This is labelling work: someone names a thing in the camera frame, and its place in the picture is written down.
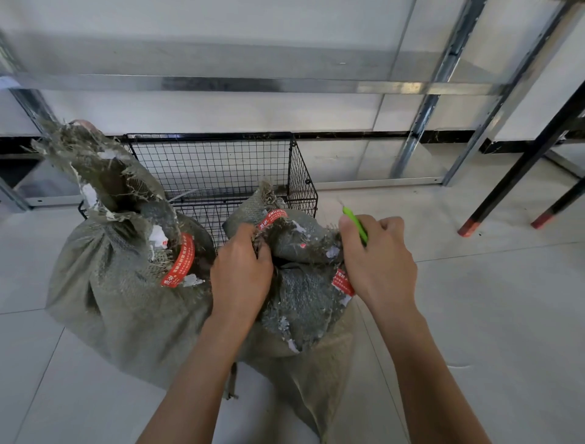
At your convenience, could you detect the person's right forearm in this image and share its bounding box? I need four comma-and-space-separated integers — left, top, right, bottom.
378, 310, 492, 444

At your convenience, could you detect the black metal table frame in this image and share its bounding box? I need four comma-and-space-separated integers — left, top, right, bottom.
458, 81, 585, 238

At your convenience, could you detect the person's left forearm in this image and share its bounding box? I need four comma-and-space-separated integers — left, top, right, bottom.
136, 315, 257, 444

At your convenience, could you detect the black wire basket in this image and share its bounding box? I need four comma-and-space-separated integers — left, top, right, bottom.
78, 132, 319, 253

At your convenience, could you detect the person's left hand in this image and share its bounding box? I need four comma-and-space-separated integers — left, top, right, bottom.
210, 223, 275, 326

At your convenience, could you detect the silver metal shelf frame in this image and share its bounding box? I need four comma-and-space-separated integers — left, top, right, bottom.
0, 0, 585, 214

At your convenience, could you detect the large grey woven sack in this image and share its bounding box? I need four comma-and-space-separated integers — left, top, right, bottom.
31, 120, 216, 390

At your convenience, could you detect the torn grey woven sack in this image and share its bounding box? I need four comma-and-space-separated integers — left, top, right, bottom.
222, 178, 358, 441

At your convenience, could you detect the green utility knife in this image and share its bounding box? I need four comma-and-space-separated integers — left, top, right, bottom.
342, 205, 369, 246

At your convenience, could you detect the person's right hand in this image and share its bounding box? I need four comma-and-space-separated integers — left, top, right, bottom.
338, 213, 419, 322

